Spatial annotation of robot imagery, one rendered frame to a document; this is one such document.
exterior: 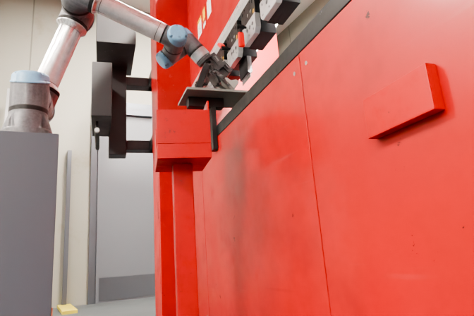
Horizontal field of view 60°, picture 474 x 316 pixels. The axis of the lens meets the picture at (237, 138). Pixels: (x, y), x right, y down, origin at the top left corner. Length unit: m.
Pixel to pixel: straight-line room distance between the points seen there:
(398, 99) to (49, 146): 1.03
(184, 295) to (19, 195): 0.55
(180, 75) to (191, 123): 1.42
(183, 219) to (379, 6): 0.81
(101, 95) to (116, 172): 2.17
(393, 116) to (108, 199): 4.19
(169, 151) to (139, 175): 3.59
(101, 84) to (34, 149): 1.40
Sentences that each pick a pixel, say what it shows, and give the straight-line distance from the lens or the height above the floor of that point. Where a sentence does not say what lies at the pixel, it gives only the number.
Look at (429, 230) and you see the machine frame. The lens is 0.67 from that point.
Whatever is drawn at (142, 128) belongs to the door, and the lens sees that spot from 4.95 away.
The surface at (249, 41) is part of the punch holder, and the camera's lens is 1.67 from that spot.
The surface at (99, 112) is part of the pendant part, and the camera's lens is 2.65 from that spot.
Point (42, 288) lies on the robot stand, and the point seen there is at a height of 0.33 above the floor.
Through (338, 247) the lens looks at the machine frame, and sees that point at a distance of 0.86.
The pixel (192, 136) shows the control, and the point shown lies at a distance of 1.24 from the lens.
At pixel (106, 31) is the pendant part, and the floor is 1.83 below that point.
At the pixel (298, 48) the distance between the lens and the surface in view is 1.02.
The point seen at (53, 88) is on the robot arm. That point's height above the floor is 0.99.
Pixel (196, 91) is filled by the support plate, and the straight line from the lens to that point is 1.61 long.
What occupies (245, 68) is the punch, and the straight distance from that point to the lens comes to 1.78.
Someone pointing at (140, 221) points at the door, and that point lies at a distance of 4.73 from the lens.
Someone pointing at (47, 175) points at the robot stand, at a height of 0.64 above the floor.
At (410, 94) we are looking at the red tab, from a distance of 0.66.
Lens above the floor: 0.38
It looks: 16 degrees up
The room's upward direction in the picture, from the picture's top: 4 degrees counter-clockwise
